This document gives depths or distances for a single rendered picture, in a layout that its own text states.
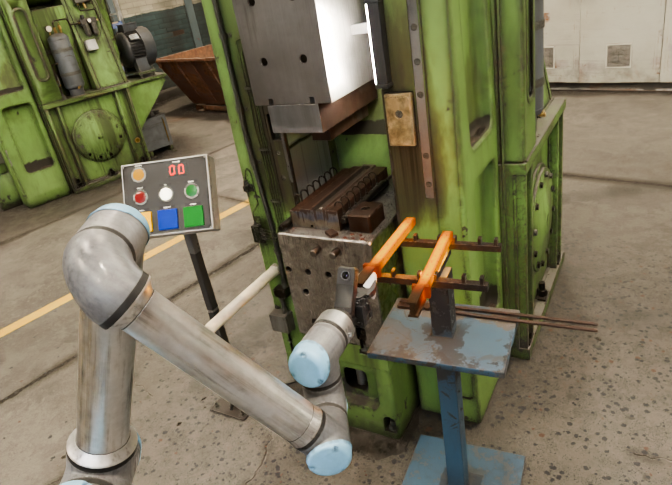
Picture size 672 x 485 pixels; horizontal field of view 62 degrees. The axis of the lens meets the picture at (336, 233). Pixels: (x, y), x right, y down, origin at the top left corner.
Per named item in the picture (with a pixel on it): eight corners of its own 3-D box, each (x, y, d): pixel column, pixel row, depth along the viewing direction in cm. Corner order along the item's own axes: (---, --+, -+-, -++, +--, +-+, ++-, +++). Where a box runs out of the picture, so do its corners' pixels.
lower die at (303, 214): (340, 231, 195) (336, 209, 191) (293, 226, 205) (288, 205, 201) (389, 184, 227) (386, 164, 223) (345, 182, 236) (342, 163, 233)
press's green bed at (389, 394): (400, 443, 223) (386, 350, 203) (320, 420, 242) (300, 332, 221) (445, 357, 265) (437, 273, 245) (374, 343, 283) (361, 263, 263)
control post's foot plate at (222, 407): (244, 423, 247) (240, 407, 244) (207, 411, 258) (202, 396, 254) (272, 390, 264) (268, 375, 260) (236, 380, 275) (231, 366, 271)
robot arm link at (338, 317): (308, 316, 126) (347, 322, 122) (318, 304, 130) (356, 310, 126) (315, 348, 130) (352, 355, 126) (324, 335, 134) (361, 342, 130)
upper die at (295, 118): (323, 133, 180) (318, 103, 175) (272, 133, 189) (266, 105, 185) (377, 97, 211) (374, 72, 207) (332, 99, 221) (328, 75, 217)
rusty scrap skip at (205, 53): (243, 119, 774) (229, 57, 738) (166, 114, 894) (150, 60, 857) (302, 96, 852) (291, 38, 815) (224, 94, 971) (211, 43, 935)
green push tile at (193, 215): (204, 224, 203) (202, 204, 204) (184, 227, 204) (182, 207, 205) (205, 225, 205) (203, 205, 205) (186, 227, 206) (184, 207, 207)
